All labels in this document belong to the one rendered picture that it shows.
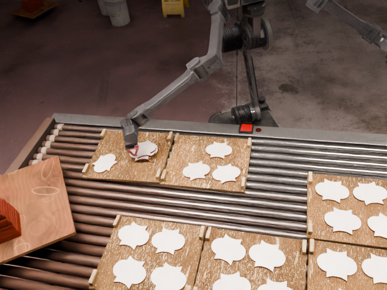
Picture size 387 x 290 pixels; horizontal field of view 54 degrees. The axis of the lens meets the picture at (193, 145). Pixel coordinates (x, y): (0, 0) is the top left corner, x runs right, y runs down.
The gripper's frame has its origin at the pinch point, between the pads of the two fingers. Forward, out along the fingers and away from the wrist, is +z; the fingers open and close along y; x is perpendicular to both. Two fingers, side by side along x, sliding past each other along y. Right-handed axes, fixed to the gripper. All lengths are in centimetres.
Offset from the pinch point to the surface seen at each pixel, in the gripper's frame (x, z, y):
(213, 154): -39.7, 2.7, -11.3
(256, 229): -49, 6, -58
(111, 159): 12.8, 3.3, -0.4
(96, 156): 21.1, 4.4, 5.5
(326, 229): -76, 4, -65
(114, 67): 29, 96, 247
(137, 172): -0.3, 4.2, -12.5
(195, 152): -31.1, 3.8, -6.2
